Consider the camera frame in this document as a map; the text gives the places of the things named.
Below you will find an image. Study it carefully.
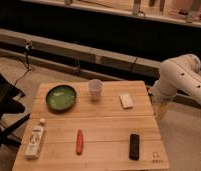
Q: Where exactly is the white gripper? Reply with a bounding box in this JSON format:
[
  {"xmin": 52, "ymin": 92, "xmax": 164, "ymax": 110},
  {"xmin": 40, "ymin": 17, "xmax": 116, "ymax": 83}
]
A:
[{"xmin": 149, "ymin": 83, "xmax": 177, "ymax": 120}]

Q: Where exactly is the white sponge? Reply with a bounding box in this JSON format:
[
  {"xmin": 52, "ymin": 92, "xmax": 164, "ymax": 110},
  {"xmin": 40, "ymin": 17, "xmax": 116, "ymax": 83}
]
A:
[{"xmin": 119, "ymin": 94, "xmax": 134, "ymax": 109}]

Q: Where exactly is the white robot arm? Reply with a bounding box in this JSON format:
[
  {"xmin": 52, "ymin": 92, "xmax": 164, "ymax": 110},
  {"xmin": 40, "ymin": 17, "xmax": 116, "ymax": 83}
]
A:
[{"xmin": 150, "ymin": 54, "xmax": 201, "ymax": 120}]

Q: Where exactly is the green ceramic bowl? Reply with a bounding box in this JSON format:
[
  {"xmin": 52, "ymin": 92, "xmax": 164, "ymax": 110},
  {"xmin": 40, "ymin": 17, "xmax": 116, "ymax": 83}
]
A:
[{"xmin": 45, "ymin": 85, "xmax": 77, "ymax": 112}]

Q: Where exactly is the black rectangular remote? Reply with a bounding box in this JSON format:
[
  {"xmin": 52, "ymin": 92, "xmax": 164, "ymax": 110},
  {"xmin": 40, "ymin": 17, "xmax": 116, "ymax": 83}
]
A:
[{"xmin": 129, "ymin": 134, "xmax": 139, "ymax": 160}]

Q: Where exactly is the clear plastic cup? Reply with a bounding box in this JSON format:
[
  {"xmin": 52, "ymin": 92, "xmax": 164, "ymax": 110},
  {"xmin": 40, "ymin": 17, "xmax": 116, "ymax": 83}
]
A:
[{"xmin": 88, "ymin": 79, "xmax": 102, "ymax": 101}]

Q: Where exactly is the red marker pen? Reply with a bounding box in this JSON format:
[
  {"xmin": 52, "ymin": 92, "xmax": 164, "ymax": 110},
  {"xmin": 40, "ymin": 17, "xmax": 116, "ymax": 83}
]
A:
[{"xmin": 76, "ymin": 130, "xmax": 83, "ymax": 155}]

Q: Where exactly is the wooden table board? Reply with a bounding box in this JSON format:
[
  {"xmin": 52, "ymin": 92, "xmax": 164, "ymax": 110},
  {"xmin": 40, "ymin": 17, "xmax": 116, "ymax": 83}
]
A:
[{"xmin": 12, "ymin": 81, "xmax": 170, "ymax": 171}]

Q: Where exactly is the white squeeze tube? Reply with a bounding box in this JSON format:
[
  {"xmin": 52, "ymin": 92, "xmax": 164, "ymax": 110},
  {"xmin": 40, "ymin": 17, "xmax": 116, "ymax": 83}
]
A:
[{"xmin": 25, "ymin": 118, "xmax": 45, "ymax": 160}]

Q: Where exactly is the black chair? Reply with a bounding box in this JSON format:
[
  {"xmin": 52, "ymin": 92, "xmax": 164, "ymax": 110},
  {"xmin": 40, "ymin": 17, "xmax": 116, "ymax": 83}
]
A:
[{"xmin": 0, "ymin": 73, "xmax": 29, "ymax": 148}]

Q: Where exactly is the black cable on floor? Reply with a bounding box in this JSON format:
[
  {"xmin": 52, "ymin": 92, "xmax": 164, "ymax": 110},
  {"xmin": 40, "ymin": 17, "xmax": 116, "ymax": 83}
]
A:
[{"xmin": 0, "ymin": 41, "xmax": 36, "ymax": 88}]

